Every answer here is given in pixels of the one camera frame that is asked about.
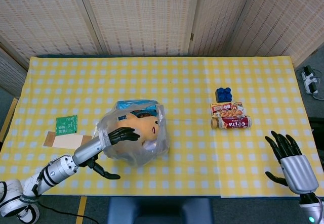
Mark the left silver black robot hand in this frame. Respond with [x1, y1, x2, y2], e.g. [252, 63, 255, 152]
[73, 127, 141, 180]

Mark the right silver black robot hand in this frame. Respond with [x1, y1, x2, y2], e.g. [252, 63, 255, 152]
[265, 130, 319, 196]

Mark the transparent plastic bag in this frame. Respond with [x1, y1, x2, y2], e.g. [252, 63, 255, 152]
[93, 100, 171, 167]

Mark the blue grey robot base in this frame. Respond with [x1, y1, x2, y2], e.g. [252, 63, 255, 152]
[106, 197, 212, 224]

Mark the yellow checkered tablecloth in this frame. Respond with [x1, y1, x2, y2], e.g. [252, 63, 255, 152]
[0, 56, 324, 199]

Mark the beige and brown paper envelope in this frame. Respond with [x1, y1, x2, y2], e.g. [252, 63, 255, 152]
[45, 131, 92, 150]

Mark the orange plush toy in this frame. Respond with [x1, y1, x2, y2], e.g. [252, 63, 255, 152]
[115, 110, 161, 150]

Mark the blue soft package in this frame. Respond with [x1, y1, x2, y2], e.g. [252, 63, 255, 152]
[117, 99, 159, 117]

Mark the Costa biscuit tube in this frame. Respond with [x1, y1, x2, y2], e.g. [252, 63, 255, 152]
[211, 116, 253, 129]

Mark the white power strip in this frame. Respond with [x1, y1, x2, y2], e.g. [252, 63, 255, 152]
[301, 66, 320, 95]

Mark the yellow red snack box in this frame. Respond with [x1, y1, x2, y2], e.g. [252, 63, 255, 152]
[210, 101, 245, 119]

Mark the blue toy building block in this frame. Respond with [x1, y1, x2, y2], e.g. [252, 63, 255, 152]
[215, 87, 233, 103]

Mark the beige woven folding screen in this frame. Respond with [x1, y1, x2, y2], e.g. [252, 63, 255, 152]
[0, 0, 324, 96]

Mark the black floor cable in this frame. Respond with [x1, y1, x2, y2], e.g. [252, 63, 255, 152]
[37, 203, 102, 224]

